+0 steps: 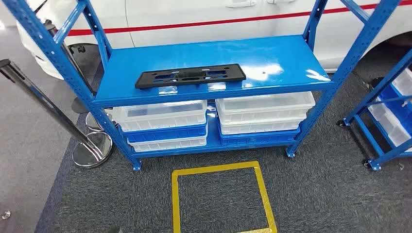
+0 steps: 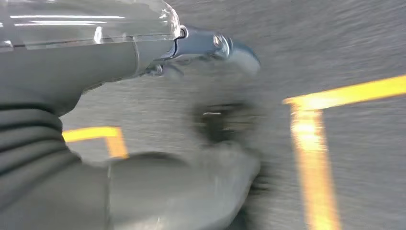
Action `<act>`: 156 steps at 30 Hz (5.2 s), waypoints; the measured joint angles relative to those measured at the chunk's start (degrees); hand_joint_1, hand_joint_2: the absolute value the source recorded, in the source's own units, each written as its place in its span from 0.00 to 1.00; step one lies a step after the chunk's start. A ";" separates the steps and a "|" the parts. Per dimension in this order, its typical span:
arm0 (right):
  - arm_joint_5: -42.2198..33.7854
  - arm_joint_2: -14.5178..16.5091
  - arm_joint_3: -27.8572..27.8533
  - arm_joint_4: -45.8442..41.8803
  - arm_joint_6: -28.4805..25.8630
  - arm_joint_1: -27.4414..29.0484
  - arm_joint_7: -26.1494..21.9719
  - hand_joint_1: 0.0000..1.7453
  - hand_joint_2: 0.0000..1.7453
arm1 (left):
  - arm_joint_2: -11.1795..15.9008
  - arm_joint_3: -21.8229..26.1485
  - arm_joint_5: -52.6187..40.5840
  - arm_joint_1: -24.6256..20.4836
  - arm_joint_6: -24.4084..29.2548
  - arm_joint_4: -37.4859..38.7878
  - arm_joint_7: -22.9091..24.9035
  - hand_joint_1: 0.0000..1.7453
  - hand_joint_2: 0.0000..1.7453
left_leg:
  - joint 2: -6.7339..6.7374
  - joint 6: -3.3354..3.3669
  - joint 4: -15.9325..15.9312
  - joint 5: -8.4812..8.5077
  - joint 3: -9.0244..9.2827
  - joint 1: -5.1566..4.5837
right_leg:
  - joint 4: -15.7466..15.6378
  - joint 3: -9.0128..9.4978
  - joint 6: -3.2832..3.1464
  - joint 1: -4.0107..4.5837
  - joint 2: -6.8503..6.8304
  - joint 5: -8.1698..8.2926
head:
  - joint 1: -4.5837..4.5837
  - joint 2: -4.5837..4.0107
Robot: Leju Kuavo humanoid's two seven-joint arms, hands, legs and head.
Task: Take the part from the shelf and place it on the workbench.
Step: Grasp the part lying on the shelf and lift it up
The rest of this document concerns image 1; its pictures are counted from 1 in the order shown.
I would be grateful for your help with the white car red stripe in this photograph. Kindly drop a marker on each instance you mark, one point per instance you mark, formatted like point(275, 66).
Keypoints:
point(199, 16)

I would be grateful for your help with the dark round stanchion base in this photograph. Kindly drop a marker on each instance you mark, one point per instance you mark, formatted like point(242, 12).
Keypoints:
point(78, 106)

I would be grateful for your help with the blue metal shelf rack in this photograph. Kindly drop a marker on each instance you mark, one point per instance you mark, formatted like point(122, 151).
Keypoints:
point(193, 54)

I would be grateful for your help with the chrome stanchion post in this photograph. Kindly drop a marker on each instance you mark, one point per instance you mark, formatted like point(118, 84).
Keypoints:
point(51, 27)
point(93, 151)

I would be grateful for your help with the blue wheeled shelf rack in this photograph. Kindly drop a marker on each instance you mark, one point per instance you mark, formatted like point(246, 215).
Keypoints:
point(376, 91)

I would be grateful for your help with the black plastic plate holder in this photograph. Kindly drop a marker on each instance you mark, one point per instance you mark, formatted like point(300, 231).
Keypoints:
point(231, 75)

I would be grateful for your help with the blue plastic bin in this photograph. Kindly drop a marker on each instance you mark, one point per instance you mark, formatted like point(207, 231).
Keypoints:
point(257, 139)

